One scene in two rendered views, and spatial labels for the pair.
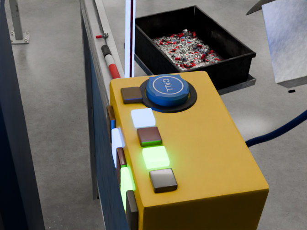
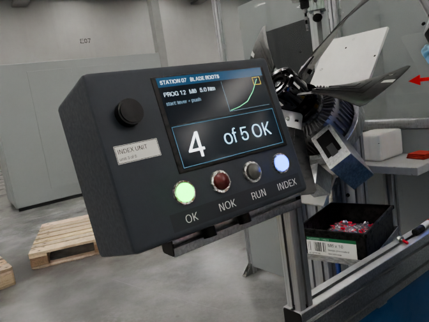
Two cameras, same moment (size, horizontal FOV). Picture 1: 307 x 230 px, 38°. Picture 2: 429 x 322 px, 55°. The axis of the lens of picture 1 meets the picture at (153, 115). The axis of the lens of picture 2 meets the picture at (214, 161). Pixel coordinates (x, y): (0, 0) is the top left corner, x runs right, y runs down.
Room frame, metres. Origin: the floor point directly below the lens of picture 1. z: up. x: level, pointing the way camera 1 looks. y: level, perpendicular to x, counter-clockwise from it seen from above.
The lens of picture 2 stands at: (1.41, 0.74, 1.21)
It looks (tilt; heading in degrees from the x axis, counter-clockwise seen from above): 9 degrees down; 249
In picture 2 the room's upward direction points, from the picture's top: 8 degrees counter-clockwise
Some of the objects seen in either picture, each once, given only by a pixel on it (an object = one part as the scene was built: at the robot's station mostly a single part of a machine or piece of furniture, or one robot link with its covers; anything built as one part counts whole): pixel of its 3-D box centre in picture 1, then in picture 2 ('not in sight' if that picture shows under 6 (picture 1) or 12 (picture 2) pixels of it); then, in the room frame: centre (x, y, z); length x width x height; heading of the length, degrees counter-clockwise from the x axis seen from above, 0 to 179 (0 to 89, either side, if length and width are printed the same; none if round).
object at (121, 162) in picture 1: (121, 167); not in sight; (0.26, 0.02, 1.04); 0.02 x 0.01 x 0.03; 15
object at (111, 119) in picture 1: (111, 124); not in sight; (0.32, 0.04, 1.04); 0.02 x 0.01 x 0.03; 15
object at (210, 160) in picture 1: (175, 166); not in sight; (0.29, -0.02, 1.02); 0.16 x 0.10 x 0.11; 15
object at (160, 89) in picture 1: (167, 91); not in sight; (0.33, -0.01, 1.08); 0.04 x 0.04 x 0.02
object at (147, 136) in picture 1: (149, 136); not in sight; (0.27, 0.00, 1.08); 0.02 x 0.02 x 0.01; 15
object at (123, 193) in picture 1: (126, 189); not in sight; (0.24, 0.02, 1.04); 0.02 x 0.01 x 0.03; 15
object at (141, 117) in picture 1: (143, 117); not in sight; (0.29, 0.01, 1.08); 0.02 x 0.02 x 0.01; 15
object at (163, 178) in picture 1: (162, 180); not in sight; (0.22, -0.01, 1.08); 0.02 x 0.02 x 0.01; 15
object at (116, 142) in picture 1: (116, 148); not in sight; (0.29, 0.03, 1.04); 0.02 x 0.01 x 0.03; 15
